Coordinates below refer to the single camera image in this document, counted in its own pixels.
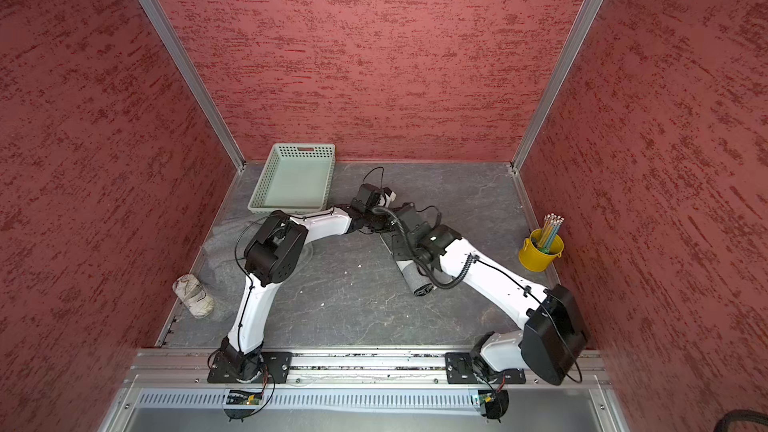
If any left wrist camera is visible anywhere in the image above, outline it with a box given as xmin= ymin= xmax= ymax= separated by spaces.
xmin=350 ymin=183 xmax=396 ymax=213

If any pale green plastic basket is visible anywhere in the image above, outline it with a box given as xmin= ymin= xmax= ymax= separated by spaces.
xmin=247 ymin=143 xmax=336 ymax=214

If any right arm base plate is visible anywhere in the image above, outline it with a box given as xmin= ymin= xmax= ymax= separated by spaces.
xmin=444 ymin=352 xmax=526 ymax=387

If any right corner aluminium post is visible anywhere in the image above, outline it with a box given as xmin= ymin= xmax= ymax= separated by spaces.
xmin=511 ymin=0 xmax=604 ymax=174

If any crumpled beige rag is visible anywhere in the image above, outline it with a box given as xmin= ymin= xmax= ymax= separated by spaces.
xmin=172 ymin=274 xmax=215 ymax=319

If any grey cloth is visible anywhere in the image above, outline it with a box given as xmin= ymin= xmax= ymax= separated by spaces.
xmin=194 ymin=217 xmax=262 ymax=321

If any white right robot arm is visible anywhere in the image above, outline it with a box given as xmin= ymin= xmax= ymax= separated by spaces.
xmin=375 ymin=204 xmax=588 ymax=385

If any colored pencils bundle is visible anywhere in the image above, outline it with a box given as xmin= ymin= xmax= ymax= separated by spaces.
xmin=536 ymin=213 xmax=564 ymax=253

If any black white checkered scarf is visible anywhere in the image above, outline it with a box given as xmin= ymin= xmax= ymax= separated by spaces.
xmin=380 ymin=232 xmax=435 ymax=297

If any yellow pencil bucket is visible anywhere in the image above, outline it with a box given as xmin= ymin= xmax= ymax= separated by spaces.
xmin=518 ymin=229 xmax=565 ymax=272

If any corner aluminium post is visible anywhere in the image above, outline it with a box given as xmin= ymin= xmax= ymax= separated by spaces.
xmin=511 ymin=0 xmax=604 ymax=174
xmin=138 ymin=0 xmax=247 ymax=173

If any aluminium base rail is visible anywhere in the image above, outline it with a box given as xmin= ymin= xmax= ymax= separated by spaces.
xmin=128 ymin=346 xmax=613 ymax=391

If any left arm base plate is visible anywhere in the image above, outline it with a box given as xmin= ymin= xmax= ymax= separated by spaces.
xmin=206 ymin=350 xmax=294 ymax=385

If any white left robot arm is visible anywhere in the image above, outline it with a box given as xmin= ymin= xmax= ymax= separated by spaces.
xmin=218 ymin=206 xmax=389 ymax=382

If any left corner aluminium post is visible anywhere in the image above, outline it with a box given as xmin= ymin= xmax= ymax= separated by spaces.
xmin=138 ymin=0 xmax=247 ymax=173

